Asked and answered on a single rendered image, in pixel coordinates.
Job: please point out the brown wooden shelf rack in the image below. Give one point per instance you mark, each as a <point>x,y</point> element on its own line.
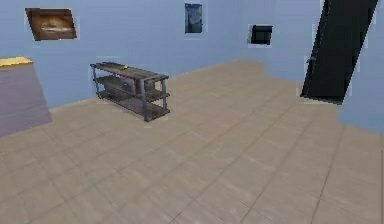
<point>133,90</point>

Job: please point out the small yellow-green object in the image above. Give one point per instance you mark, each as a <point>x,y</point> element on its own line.
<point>124,67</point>

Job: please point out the black room door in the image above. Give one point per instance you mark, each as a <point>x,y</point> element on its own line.
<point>336,50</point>

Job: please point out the purple cabinet with yellow top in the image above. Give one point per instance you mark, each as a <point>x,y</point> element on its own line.
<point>18,96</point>

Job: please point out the dark blue framed wall picture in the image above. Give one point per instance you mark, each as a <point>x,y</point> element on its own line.
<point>193,18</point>

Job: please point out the black framed wall picture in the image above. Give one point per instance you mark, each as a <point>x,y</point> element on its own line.
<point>261,34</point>

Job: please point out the brown framed wall picture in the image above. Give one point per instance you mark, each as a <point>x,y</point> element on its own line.
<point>51,24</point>

